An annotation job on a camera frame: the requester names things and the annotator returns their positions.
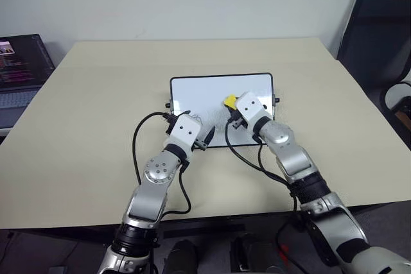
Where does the large black panel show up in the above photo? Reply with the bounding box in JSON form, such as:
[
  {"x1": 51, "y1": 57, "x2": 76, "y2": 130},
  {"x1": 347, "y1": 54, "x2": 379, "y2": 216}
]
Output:
[{"x1": 335, "y1": 0, "x2": 411, "y2": 88}]

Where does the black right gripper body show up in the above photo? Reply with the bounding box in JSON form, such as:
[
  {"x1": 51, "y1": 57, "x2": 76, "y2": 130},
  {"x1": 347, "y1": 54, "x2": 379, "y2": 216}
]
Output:
[{"x1": 225, "y1": 108, "x2": 250, "y2": 131}]

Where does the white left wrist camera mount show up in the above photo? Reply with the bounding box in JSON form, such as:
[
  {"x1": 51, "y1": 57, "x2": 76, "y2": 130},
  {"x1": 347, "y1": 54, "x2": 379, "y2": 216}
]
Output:
[{"x1": 162, "y1": 116, "x2": 202, "y2": 157}]

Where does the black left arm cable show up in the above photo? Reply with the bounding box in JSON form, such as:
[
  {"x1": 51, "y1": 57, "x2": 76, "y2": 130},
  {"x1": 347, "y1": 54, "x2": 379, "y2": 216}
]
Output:
[{"x1": 132, "y1": 112, "x2": 193, "y2": 216}]

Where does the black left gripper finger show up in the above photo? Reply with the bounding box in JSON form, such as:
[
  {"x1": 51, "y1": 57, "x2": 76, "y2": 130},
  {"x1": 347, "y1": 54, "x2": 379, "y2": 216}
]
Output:
[{"x1": 202, "y1": 125, "x2": 217, "y2": 147}]

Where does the yellow whiteboard eraser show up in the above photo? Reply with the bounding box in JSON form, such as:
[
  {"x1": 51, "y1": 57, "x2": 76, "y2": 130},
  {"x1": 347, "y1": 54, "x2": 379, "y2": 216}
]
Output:
[{"x1": 223, "y1": 94, "x2": 239, "y2": 110}]

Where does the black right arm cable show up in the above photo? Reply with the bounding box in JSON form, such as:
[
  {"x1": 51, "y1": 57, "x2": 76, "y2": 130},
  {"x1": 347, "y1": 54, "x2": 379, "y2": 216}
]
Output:
[{"x1": 223, "y1": 118, "x2": 303, "y2": 213}]

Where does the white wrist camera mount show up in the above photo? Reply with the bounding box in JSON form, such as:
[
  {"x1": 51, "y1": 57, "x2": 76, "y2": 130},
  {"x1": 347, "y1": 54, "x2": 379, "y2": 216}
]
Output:
[
  {"x1": 162, "y1": 116, "x2": 202, "y2": 157},
  {"x1": 234, "y1": 91, "x2": 271, "y2": 128}
]

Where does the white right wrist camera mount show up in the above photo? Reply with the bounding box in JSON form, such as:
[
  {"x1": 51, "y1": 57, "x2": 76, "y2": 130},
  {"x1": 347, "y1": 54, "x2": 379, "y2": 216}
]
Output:
[{"x1": 234, "y1": 91, "x2": 271, "y2": 128}]

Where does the open grey laptop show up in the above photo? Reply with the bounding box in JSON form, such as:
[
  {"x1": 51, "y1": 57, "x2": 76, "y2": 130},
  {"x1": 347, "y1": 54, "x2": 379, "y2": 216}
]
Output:
[{"x1": 0, "y1": 33, "x2": 56, "y2": 130}]

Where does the small black-framed whiteboard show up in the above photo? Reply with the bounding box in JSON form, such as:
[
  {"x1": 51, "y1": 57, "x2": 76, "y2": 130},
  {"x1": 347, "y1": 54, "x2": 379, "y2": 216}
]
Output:
[{"x1": 164, "y1": 73, "x2": 280, "y2": 150}]

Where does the dark rounded shape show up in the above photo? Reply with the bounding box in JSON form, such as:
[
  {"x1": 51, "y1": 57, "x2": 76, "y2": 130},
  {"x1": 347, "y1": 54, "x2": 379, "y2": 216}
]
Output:
[{"x1": 161, "y1": 239, "x2": 199, "y2": 274}]

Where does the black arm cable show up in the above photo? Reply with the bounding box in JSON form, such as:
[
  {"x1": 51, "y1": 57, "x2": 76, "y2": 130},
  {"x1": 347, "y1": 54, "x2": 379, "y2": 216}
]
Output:
[
  {"x1": 132, "y1": 112, "x2": 193, "y2": 216},
  {"x1": 223, "y1": 118, "x2": 303, "y2": 213}
]

